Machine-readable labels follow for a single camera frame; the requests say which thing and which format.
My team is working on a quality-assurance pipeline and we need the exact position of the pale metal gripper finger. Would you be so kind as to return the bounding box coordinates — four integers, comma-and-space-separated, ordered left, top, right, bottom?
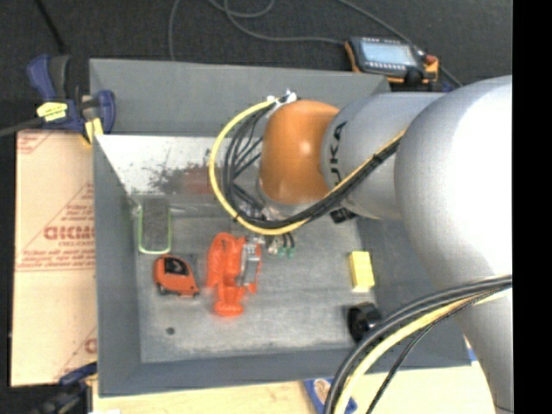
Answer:
252, 243, 263, 285
241, 244, 254, 286

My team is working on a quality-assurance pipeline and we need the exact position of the grey metal bin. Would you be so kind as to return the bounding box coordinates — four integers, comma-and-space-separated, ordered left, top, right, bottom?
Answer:
88, 58, 472, 396

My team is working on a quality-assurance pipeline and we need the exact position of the brown cardboard board red print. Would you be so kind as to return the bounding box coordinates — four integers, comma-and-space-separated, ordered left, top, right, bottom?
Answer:
9, 129, 98, 388

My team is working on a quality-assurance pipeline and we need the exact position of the black cylinder on white bracket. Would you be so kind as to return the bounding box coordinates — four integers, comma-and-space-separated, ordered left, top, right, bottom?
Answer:
329, 207, 358, 225

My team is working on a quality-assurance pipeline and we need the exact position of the yellow block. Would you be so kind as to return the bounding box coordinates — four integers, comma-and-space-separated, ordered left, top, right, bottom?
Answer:
348, 250, 376, 293

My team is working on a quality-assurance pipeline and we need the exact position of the orange and black tape measure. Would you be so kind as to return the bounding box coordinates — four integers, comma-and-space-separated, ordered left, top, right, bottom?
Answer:
152, 254, 201, 298

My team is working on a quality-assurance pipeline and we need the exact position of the orange plastic toy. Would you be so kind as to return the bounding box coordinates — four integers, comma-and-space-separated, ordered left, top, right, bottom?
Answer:
204, 231, 264, 317

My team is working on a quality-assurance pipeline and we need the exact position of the black round knob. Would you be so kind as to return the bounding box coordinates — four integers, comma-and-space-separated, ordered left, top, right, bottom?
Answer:
346, 301, 384, 343

